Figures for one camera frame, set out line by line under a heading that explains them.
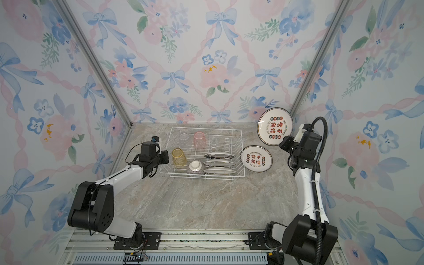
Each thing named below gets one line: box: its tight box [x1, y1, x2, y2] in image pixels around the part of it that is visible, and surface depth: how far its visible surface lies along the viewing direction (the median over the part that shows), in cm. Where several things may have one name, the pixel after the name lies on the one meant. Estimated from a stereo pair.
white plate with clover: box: [203, 160, 236, 167], surface depth 94 cm
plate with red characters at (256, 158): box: [240, 145, 274, 173], surface depth 103 cm
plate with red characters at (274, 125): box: [256, 107, 294, 147], surface depth 86 cm
